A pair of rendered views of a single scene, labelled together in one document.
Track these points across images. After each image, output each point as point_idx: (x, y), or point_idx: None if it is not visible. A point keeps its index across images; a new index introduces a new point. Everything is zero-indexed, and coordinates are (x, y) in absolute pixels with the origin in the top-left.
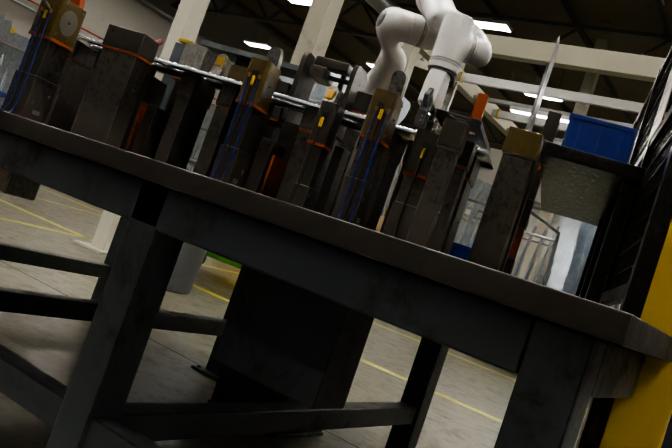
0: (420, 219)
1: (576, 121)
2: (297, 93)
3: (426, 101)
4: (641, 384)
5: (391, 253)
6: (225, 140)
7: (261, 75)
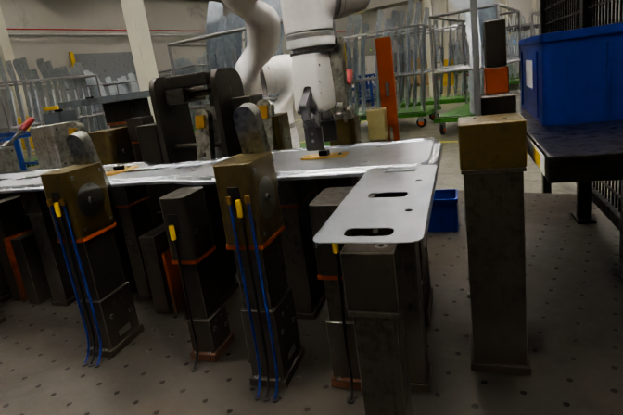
0: None
1: (556, 44)
2: (170, 131)
3: (308, 115)
4: None
5: None
6: (79, 295)
7: (64, 197)
